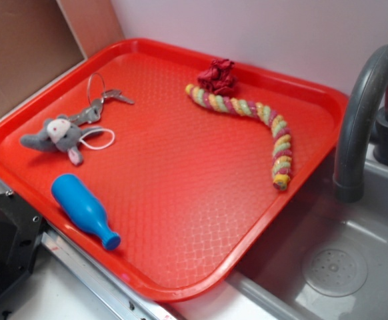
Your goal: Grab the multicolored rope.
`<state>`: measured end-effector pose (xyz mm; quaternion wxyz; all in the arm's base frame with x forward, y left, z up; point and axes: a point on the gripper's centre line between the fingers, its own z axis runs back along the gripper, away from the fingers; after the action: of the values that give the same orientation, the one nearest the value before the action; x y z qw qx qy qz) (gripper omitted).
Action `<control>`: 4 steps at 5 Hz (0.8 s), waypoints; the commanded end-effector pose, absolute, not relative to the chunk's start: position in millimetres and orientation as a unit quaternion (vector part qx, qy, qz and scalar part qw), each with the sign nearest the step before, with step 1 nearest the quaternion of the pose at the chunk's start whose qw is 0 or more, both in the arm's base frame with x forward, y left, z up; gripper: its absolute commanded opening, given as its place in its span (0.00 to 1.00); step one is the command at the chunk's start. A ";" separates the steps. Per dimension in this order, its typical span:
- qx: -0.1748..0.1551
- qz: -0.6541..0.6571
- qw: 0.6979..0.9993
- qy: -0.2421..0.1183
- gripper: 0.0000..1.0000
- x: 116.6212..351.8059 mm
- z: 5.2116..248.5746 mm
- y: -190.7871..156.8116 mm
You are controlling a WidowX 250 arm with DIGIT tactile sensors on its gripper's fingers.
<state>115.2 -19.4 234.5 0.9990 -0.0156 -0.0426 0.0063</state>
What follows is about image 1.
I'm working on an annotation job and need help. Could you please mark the silver keys on ring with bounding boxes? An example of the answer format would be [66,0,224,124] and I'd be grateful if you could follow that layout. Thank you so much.
[69,73,135,125]

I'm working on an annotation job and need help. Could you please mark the grey plastic sink basin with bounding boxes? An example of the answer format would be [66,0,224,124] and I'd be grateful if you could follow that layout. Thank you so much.
[228,155,388,319]

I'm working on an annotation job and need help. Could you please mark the blue plastic bottle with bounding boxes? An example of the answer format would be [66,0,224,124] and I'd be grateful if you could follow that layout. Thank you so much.
[51,173,121,251]

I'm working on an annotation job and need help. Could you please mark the aluminium rail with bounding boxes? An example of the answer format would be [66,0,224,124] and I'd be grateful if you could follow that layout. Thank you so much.
[0,165,185,320]

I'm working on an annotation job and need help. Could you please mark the red plastic tray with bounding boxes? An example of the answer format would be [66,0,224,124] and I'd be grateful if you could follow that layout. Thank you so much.
[0,39,347,302]

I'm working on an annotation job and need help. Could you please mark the multicolored twisted rope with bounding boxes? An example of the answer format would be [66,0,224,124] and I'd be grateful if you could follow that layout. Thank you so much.
[185,83,295,192]

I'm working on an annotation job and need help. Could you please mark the grey curved faucet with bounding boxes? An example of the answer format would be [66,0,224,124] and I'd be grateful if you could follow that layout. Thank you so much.
[333,44,388,203]

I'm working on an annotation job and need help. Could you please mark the grey plush mouse toy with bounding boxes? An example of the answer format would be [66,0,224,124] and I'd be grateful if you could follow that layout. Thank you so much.
[19,116,115,166]

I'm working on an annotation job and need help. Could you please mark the brown cardboard panel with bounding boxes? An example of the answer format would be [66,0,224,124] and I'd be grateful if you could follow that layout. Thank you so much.
[0,1,124,118]

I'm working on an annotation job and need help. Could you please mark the crumpled red cloth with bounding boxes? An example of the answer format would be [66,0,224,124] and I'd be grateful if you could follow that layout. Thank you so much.
[197,59,237,96]

